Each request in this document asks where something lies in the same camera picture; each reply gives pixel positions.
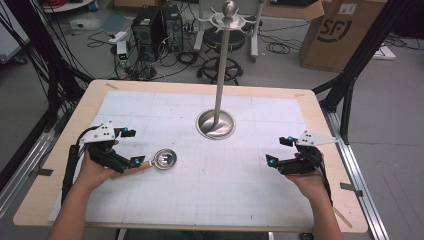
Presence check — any large black computer tower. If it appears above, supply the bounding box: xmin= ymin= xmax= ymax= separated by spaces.
xmin=130 ymin=5 xmax=167 ymax=63

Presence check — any beige masking tape strip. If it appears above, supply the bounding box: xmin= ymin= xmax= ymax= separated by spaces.
xmin=333 ymin=206 xmax=353 ymax=229

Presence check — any large printed cardboard box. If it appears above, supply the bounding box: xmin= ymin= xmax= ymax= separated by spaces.
xmin=298 ymin=0 xmax=389 ymax=74

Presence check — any white device with green display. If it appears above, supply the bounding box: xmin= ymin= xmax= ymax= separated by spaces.
xmin=116 ymin=40 xmax=130 ymax=68

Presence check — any metal utensil stand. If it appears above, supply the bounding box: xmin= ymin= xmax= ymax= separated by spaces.
xmin=195 ymin=0 xmax=258 ymax=141

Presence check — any black metal frame post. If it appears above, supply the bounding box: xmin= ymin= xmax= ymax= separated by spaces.
xmin=0 ymin=0 xmax=95 ymax=191
xmin=312 ymin=0 xmax=412 ymax=145

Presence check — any white metal stand frame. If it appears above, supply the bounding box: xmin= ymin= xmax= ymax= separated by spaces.
xmin=193 ymin=0 xmax=265 ymax=63

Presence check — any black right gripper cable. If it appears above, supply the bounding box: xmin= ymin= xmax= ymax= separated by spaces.
xmin=313 ymin=149 xmax=334 ymax=206

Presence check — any coiled black floor cable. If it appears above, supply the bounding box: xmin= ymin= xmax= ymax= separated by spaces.
xmin=266 ymin=41 xmax=292 ymax=55

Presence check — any white grid mat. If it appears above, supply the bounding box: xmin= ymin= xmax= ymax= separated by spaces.
xmin=48 ymin=90 xmax=338 ymax=228

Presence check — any metal strainer with wooden handle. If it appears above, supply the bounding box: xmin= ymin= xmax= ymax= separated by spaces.
xmin=123 ymin=148 xmax=178 ymax=176

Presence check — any slim black computer tower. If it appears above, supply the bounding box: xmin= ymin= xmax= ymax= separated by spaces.
xmin=162 ymin=3 xmax=184 ymax=53

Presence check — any person's left hand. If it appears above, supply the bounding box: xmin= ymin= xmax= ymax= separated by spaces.
xmin=73 ymin=139 xmax=127 ymax=196

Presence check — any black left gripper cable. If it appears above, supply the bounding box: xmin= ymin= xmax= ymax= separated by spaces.
xmin=60 ymin=124 xmax=103 ymax=205

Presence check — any white power strip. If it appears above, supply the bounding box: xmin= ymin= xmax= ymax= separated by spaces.
xmin=108 ymin=30 xmax=129 ymax=44

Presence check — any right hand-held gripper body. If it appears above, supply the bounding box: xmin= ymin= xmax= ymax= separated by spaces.
xmin=276 ymin=130 xmax=340 ymax=176

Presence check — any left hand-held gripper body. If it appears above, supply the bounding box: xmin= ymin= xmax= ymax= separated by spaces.
xmin=80 ymin=120 xmax=132 ymax=174

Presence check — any black round stool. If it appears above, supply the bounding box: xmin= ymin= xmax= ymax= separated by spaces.
xmin=197 ymin=26 xmax=246 ymax=86

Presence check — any person's right hand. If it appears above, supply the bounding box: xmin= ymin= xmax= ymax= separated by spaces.
xmin=285 ymin=151 xmax=330 ymax=205

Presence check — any open cardboard box flap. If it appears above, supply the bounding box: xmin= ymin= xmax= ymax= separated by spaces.
xmin=262 ymin=0 xmax=326 ymax=22

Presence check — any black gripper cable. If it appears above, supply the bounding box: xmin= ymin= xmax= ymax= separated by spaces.
xmin=313 ymin=149 xmax=334 ymax=206
xmin=60 ymin=124 xmax=103 ymax=205

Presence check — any aluminium rail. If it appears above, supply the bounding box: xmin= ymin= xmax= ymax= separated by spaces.
xmin=321 ymin=109 xmax=390 ymax=240
xmin=0 ymin=129 xmax=57 ymax=218

